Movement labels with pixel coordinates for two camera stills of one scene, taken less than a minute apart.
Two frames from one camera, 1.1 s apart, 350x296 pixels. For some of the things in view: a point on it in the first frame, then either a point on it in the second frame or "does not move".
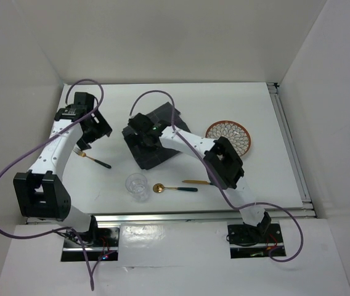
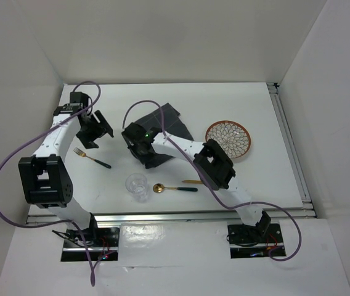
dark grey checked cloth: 147,158 does not move
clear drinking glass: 136,184 does not move
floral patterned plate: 237,134 does not move
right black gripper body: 142,144 -> 138,152
